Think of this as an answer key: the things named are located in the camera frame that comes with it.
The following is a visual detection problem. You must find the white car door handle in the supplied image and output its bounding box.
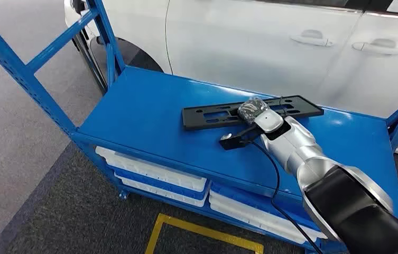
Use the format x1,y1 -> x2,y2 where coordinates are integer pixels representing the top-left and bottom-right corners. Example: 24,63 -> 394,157
290,30 -> 334,47
351,38 -> 398,56

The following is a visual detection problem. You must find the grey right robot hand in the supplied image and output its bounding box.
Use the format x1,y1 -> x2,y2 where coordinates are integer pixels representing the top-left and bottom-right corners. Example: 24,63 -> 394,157
237,97 -> 270,124

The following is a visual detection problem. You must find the blue metal shelf rack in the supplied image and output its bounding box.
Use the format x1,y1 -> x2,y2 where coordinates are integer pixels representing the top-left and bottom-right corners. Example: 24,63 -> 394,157
0,0 -> 398,254

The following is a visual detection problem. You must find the grey metal post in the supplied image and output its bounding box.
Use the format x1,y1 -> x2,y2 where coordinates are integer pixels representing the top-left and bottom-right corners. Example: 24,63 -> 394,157
72,33 -> 108,95

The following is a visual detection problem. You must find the black car wheel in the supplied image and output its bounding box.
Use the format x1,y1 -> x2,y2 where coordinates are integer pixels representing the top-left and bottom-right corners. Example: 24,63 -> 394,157
90,37 -> 164,74

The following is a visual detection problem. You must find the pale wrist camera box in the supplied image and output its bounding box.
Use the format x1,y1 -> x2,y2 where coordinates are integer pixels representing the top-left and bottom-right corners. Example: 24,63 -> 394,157
219,131 -> 252,151

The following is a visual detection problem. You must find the black plastic panel part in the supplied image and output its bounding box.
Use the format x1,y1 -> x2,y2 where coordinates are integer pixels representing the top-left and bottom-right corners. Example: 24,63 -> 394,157
182,95 -> 325,132

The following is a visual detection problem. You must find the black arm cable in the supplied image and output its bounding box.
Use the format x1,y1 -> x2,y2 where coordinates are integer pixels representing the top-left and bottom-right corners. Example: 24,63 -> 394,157
244,139 -> 326,254

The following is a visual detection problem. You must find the white car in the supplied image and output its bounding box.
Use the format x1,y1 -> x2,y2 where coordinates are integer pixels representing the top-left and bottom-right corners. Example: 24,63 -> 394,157
63,0 -> 398,160

